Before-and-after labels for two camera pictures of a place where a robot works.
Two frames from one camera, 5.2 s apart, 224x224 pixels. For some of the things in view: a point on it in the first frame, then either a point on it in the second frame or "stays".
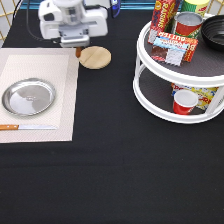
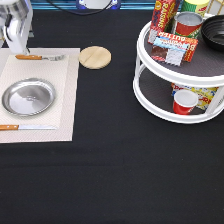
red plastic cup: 184,101 stays
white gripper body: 73,26 → 17,19
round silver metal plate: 28,97 stays
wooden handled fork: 78,51 → 39,57
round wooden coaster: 95,57 stays
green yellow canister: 198,6 stays
